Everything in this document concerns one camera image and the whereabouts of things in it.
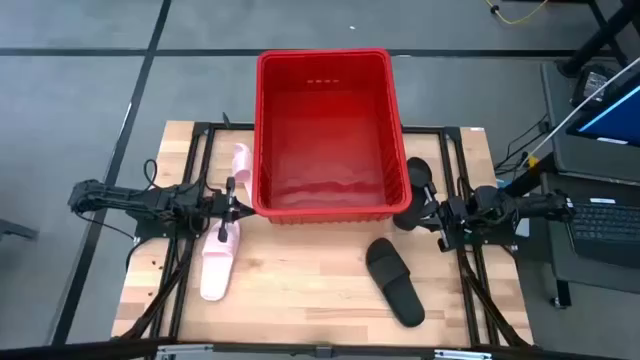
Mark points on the black power adapter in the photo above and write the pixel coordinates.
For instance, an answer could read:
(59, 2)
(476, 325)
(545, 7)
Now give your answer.
(592, 82)

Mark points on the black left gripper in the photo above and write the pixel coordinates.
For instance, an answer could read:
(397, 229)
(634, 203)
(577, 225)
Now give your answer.
(215, 206)

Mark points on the black stand legs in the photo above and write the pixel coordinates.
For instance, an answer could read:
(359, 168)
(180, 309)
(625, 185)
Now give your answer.
(597, 42)

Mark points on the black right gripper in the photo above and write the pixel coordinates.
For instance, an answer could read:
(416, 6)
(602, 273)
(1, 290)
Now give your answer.
(457, 217)

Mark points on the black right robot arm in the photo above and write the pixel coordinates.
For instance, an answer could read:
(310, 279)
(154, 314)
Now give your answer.
(535, 205)

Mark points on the red plastic bin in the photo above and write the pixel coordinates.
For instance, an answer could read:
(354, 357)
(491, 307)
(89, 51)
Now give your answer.
(325, 150)

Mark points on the white rod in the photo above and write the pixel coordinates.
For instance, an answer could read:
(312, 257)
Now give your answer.
(580, 109)

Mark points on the dark grey floor object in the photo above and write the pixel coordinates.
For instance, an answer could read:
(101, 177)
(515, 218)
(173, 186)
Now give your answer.
(15, 230)

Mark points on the black laptop keyboard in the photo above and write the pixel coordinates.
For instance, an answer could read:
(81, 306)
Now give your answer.
(605, 230)

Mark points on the pink slide sandal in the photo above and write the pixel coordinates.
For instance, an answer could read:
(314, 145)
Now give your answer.
(217, 270)
(242, 160)

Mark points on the blue monitor screen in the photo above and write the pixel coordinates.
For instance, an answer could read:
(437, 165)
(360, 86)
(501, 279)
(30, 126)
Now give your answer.
(615, 120)

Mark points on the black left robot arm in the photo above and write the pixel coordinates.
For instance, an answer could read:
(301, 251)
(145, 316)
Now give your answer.
(125, 197)

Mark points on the black slide sandal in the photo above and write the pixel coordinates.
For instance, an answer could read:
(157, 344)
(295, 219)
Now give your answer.
(417, 170)
(395, 285)

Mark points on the black rig crossbar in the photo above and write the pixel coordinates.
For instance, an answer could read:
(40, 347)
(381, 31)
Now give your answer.
(100, 347)

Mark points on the black aluminium frame rail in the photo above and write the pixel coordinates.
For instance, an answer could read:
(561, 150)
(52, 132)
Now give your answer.
(451, 134)

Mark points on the yellow tag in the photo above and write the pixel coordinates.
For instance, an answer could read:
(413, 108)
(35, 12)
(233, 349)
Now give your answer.
(533, 161)

